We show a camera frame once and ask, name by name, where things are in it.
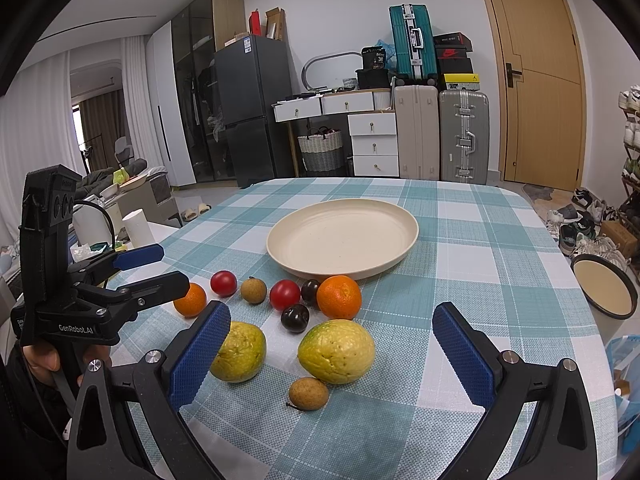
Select small orange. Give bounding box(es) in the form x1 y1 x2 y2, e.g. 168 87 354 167
172 283 207 318

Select red tomato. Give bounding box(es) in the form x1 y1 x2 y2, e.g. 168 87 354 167
209 270 238 298
269 280 300 311

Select brown longan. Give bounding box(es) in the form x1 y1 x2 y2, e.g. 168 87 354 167
288 377 329 411
240 276 267 306

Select yellow citrus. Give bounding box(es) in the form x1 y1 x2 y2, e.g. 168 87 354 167
209 321 267 384

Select dark plum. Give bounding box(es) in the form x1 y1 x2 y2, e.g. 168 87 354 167
281 304 310 334
300 278 320 308

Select large orange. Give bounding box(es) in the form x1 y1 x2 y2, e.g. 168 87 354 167
316 275 362 320

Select yellow-green citrus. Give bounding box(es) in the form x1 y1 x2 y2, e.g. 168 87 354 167
297 320 375 385

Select person's left hand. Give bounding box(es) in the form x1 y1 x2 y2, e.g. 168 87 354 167
20 342 113 387

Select white cylinder humidifier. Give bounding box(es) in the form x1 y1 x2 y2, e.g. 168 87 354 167
122 209 155 248

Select round tray on floor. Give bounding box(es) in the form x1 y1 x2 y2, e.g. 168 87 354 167
570 254 638 320

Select teal checkered tablecloth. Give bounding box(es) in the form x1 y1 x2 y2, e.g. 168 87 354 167
117 178 617 479

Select cream round plate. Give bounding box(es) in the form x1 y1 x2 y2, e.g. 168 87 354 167
266 198 420 281

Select white wardrobe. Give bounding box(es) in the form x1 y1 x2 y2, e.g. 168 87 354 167
145 22 196 188

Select woven laundry basket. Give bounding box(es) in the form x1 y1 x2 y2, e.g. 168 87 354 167
297 126 345 174

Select black refrigerator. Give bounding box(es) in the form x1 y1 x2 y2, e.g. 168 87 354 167
215 35 294 188

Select dark glass cabinet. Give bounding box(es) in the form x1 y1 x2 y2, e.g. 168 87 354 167
171 0 245 183

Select white drawer desk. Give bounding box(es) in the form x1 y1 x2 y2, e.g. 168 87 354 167
272 89 399 178

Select silver suitcase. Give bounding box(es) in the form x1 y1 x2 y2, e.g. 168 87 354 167
439 90 490 185

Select beige suitcase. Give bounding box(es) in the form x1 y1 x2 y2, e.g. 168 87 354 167
394 86 440 180

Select shoe rack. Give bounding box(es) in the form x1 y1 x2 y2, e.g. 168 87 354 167
618 84 640 230

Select teal suitcase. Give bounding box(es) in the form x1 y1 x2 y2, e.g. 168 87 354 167
390 3 438 86

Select yellow black box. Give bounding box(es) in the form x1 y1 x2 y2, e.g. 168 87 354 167
444 73 480 91

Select wooden door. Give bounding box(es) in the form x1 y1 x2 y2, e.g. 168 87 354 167
485 0 586 191

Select black shoe boxes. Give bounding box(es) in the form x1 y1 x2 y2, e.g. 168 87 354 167
433 32 473 76

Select black cable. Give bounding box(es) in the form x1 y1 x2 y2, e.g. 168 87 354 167
71 199 117 247

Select oval mirror frame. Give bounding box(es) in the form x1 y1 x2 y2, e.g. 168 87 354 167
300 51 362 92

